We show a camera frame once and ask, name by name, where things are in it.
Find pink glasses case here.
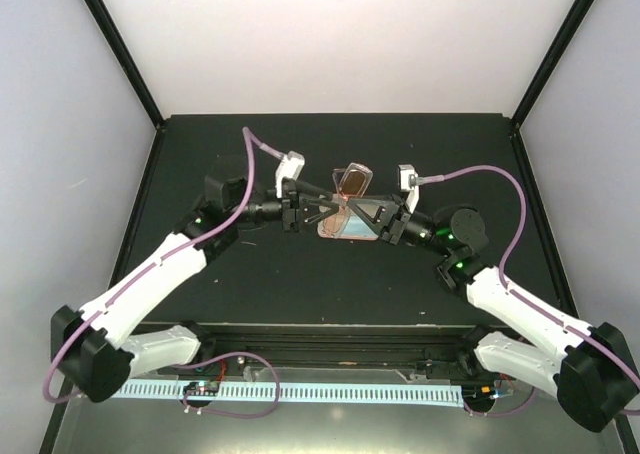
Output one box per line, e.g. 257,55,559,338
317,197,379,241

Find brown frame sunglasses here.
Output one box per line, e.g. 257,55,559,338
332,162,373,198

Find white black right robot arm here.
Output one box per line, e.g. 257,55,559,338
347,196,639,432

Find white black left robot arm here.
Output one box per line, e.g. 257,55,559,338
50,177,340,403

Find right base circuit board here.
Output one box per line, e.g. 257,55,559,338
462,382,514,400

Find base circuit board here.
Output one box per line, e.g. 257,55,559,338
462,382,514,400
182,381,220,398

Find left base circuit board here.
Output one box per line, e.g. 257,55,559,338
182,381,220,398

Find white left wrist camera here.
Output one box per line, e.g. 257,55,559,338
275,151,305,198

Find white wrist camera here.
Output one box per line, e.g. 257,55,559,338
275,151,305,198
398,164,420,213

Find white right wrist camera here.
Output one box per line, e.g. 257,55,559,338
398,164,420,213

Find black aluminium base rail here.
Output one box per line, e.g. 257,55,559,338
188,330,498,383

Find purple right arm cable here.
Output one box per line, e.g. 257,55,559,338
414,165,640,419

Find white slotted cable duct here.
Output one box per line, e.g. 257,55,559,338
113,379,464,408

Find right black frame post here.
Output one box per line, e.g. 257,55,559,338
511,0,595,131

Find black frame post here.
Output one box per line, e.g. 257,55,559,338
511,0,595,131
83,0,165,129

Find left black frame post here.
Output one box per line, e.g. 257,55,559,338
83,0,165,129

